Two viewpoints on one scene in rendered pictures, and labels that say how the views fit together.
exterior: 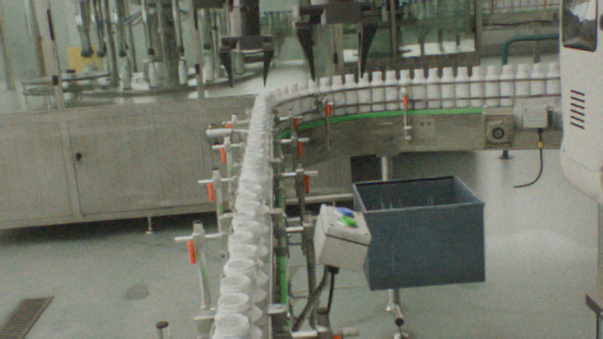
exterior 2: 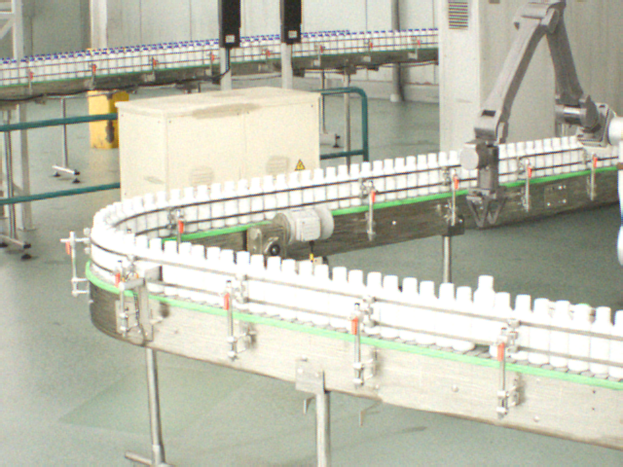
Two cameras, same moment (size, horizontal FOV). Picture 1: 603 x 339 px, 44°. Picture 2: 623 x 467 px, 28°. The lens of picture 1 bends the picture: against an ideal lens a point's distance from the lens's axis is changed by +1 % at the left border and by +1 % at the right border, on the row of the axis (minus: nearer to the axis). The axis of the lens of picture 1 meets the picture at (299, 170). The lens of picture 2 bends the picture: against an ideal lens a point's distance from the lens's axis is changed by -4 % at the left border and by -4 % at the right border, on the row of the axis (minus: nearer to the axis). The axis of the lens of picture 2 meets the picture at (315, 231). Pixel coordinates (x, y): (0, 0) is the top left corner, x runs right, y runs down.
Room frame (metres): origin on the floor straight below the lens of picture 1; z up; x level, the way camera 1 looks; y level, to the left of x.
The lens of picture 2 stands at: (-0.20, 2.92, 2.04)
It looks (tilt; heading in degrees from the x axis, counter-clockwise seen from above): 12 degrees down; 308
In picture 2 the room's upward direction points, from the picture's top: 1 degrees counter-clockwise
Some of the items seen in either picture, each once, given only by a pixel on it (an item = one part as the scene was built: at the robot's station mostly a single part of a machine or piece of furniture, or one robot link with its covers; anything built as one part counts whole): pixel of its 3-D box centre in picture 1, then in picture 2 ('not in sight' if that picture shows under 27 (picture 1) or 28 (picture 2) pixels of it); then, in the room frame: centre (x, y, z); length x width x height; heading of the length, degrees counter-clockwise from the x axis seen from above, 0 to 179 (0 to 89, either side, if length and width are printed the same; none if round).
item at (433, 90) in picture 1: (433, 88); (190, 209); (3.15, -0.60, 1.08); 0.06 x 0.06 x 0.17
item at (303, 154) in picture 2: not in sight; (219, 193); (5.07, -2.89, 0.59); 1.10 x 0.62 x 1.18; 73
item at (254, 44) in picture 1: (256, 63); (490, 206); (1.45, 0.07, 1.38); 0.07 x 0.07 x 0.09; 1
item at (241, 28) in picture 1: (245, 25); (488, 179); (1.45, 0.08, 1.46); 0.10 x 0.07 x 0.07; 91
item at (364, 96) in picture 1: (364, 92); (128, 222); (3.18, -0.31, 1.08); 0.06 x 0.06 x 0.17
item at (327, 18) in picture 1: (349, 43); not in sight; (0.99, -0.08, 1.44); 0.07 x 0.07 x 0.09; 1
